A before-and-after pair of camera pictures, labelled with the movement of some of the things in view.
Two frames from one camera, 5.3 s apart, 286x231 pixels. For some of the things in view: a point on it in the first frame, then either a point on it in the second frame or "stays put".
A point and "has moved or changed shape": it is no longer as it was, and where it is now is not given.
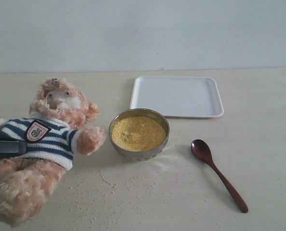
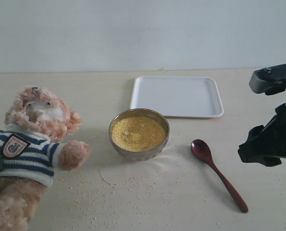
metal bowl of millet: [139, 134] stays put
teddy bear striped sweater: [58, 120] has moved or changed shape
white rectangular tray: [178, 96] stays put
